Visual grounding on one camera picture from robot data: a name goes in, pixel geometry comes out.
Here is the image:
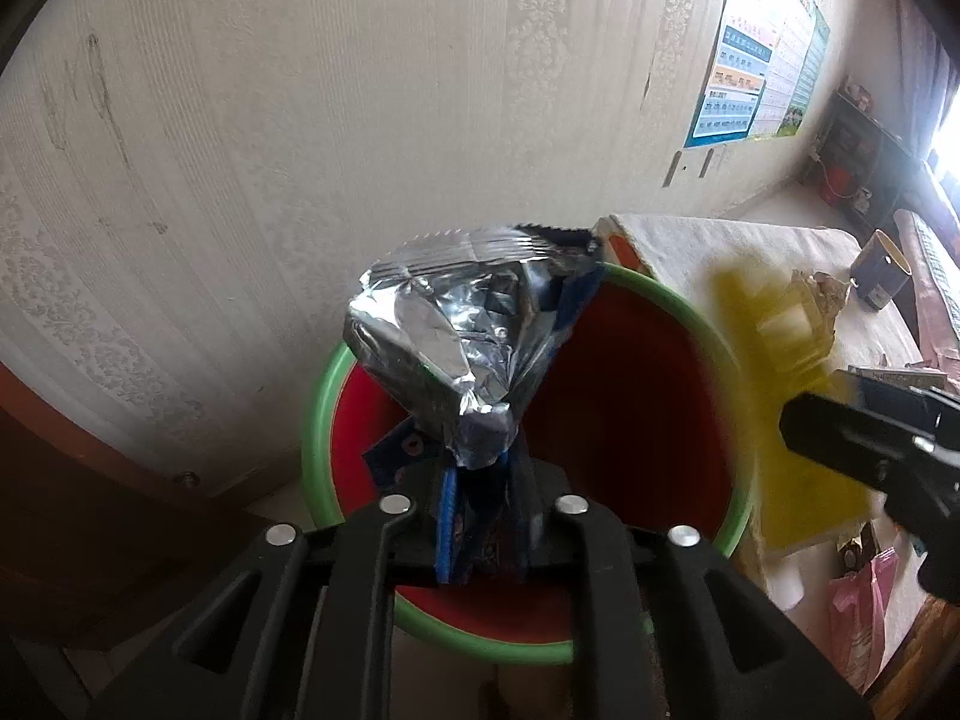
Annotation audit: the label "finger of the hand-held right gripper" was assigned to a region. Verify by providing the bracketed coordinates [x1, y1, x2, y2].
[851, 375, 960, 427]
[778, 392, 960, 500]

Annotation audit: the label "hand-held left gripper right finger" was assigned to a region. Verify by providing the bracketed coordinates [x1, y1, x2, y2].
[510, 450, 875, 720]

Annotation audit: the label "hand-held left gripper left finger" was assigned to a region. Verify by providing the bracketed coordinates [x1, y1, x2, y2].
[86, 457, 462, 720]

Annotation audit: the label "yellow plastic wrapper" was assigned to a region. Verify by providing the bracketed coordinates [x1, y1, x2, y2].
[709, 255, 872, 557]

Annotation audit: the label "red bin with green rim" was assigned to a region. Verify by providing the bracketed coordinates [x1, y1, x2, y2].
[301, 262, 755, 667]

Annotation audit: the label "silver foil snack bag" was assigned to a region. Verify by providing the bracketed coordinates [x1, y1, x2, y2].
[343, 223, 605, 586]

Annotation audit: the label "small printed box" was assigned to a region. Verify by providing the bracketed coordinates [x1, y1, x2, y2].
[847, 365, 947, 389]

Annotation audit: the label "pink plastic bag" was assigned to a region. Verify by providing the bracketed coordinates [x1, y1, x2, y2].
[829, 547, 901, 691]

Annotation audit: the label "brown crumpled wrapper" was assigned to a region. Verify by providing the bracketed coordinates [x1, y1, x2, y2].
[787, 270, 854, 361]

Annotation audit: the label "pink bedding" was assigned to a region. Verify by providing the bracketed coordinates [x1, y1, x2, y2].
[892, 210, 960, 361]

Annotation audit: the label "dark blue cup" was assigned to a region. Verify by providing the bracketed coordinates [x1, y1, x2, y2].
[850, 229, 914, 312]

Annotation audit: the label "red bucket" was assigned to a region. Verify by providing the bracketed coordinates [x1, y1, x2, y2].
[819, 163, 856, 203]

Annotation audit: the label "white tablecloth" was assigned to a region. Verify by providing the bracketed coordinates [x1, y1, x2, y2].
[596, 214, 960, 691]

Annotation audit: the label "dark shelf unit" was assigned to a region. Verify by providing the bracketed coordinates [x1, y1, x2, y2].
[814, 86, 925, 226]

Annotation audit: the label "brown wooden board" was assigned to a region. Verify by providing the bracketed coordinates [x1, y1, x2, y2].
[0, 364, 331, 650]

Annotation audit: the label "green wall poster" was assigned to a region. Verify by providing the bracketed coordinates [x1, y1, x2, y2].
[731, 0, 832, 140]

